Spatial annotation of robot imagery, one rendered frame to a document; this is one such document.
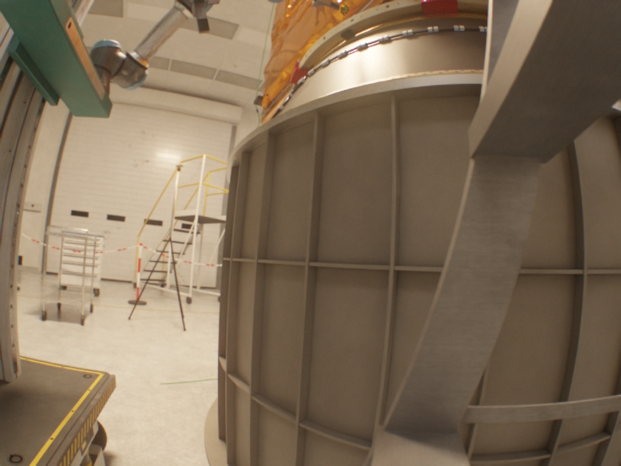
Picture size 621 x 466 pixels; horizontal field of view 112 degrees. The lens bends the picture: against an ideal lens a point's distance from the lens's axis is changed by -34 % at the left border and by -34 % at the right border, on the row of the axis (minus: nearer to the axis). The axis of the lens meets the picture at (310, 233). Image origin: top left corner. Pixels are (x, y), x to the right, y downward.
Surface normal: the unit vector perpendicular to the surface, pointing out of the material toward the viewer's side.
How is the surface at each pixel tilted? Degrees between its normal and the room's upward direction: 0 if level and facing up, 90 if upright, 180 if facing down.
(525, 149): 180
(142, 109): 90
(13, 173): 90
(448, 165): 90
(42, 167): 90
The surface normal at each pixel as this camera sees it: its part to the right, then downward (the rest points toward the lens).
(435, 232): -0.46, -0.12
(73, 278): 0.63, -0.04
